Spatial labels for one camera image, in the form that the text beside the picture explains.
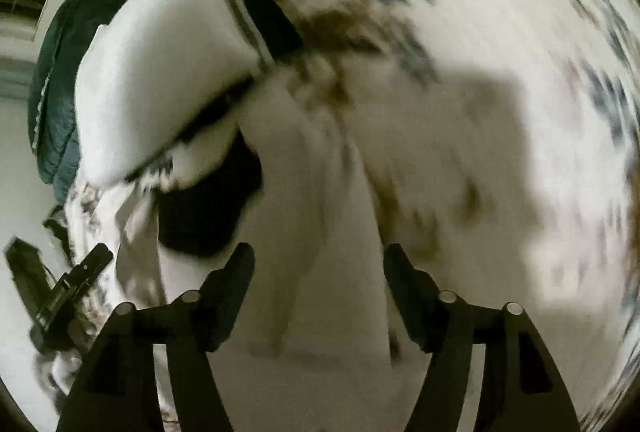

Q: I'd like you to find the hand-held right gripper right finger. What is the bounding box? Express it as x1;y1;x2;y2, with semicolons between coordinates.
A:
382;242;581;432

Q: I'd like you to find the black cloth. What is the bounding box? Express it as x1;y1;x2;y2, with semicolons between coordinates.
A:
156;132;264;259

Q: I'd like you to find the white folded towel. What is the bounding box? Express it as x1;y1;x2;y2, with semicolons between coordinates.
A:
75;0;273;187

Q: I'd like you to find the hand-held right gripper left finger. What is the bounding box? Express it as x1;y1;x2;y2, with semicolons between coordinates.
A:
55;242;256;432

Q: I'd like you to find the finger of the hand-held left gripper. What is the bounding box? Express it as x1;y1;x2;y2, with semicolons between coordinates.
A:
29;242;114;352
4;237;52;314

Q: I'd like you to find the floral printed blanket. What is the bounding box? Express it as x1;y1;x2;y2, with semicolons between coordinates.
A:
47;0;640;432

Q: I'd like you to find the dark teal quilted jacket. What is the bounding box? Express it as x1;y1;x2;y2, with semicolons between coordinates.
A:
27;0;153;205

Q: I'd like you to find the black garment with striped trim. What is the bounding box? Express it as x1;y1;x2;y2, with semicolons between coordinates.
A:
217;0;304;74

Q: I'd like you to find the white garment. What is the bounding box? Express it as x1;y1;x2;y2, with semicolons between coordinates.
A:
235;67;403;365

